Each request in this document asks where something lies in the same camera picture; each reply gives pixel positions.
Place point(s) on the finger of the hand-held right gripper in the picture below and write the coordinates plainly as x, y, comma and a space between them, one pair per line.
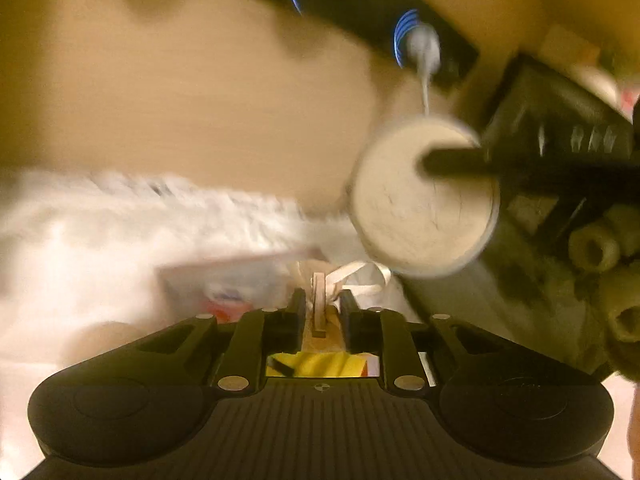
455, 161

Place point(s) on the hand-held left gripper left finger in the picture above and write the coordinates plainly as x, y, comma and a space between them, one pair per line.
298, 312

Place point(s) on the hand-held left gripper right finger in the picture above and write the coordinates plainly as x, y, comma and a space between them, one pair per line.
351, 315

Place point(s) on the beige ribbon bow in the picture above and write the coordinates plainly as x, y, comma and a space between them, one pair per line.
320, 290

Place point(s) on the yellow cloth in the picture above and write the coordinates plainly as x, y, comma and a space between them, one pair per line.
320, 364

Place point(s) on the white and red box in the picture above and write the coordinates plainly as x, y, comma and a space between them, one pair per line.
220, 285

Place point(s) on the white textured cloth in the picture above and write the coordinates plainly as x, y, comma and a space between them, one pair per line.
100, 240

